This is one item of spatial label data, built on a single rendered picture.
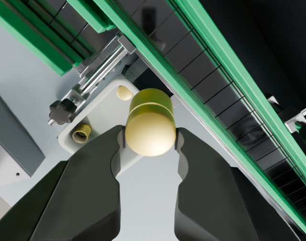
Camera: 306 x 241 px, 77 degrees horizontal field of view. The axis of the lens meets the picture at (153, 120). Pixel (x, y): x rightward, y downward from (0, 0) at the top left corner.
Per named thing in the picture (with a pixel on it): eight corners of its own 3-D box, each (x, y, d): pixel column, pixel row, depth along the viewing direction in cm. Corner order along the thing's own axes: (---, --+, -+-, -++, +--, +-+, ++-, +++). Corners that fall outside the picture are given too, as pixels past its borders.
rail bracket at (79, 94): (141, 43, 30) (137, 58, 19) (75, 110, 35) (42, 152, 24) (127, 27, 29) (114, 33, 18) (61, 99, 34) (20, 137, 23)
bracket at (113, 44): (136, 46, 37) (133, 52, 31) (103, 79, 40) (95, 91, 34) (122, 31, 36) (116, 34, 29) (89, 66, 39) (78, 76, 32)
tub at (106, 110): (173, 113, 51) (178, 130, 43) (115, 159, 57) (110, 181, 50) (125, 63, 44) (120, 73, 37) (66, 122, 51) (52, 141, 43)
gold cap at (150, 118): (129, 86, 15) (121, 109, 11) (174, 88, 15) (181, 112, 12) (130, 125, 17) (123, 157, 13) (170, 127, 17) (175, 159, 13)
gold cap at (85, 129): (89, 134, 46) (93, 125, 50) (74, 128, 45) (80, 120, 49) (85, 145, 48) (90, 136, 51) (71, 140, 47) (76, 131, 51)
